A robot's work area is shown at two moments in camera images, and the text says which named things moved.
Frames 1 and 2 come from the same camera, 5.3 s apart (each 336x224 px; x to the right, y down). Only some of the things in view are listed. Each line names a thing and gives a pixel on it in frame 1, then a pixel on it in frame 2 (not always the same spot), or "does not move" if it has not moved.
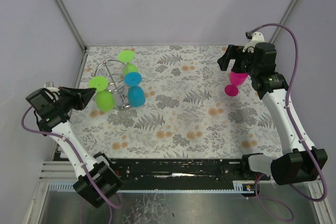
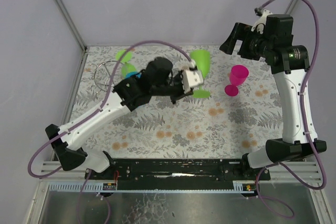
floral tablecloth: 169,102 does not move
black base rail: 146,171 does not move
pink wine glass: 236,79 does not move
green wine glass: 104,99 → 202,58
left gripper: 66,98 → 178,87
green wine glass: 127,56 does not move
